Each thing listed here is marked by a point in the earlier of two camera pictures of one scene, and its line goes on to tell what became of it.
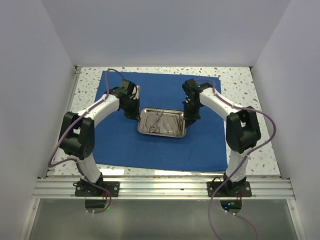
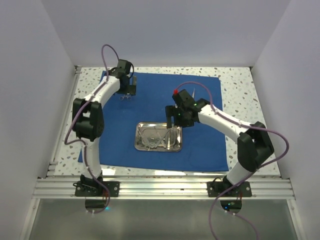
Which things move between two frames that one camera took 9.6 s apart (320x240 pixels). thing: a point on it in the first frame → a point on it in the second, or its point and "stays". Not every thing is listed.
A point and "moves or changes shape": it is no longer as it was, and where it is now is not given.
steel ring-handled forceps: [154, 128] moves or changes shape
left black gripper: [134, 114] → [130, 89]
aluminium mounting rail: [164, 188] stays
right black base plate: [229, 189] stays
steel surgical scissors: [155, 128] → [149, 145]
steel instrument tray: [162, 122] moves or changes shape
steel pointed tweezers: [178, 123] moves or changes shape
